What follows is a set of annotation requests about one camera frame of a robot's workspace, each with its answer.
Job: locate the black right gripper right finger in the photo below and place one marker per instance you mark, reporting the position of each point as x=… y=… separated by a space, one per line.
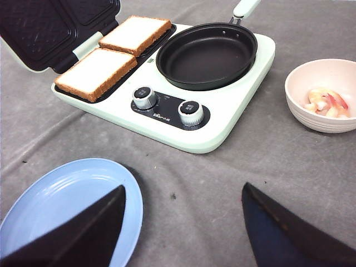
x=278 y=237

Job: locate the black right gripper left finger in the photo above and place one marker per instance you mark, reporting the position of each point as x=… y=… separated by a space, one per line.
x=88 y=239

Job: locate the pink shrimp pieces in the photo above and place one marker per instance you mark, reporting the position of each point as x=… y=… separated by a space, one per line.
x=327 y=102

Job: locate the cream ribbed bowl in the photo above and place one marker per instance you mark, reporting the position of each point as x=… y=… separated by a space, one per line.
x=331 y=73

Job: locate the toast bread slice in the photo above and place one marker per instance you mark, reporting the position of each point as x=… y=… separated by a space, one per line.
x=135 y=34
x=96 y=73

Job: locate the mint green breakfast maker base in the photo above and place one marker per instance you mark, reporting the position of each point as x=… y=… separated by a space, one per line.
x=222 y=107

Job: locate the blue plastic plate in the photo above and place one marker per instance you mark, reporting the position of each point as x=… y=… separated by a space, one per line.
x=63 y=193

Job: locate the left silver control knob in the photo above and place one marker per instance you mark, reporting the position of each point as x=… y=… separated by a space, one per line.
x=144 y=98

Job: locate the silver control knob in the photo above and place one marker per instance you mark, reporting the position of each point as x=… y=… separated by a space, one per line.
x=191 y=113
x=144 y=98

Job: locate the right silver control knob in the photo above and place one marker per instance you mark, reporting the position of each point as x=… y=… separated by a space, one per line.
x=191 y=113

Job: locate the black frying pan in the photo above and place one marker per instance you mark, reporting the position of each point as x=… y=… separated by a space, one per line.
x=208 y=56

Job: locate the mint green pan handle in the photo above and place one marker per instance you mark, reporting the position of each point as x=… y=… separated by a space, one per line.
x=243 y=9

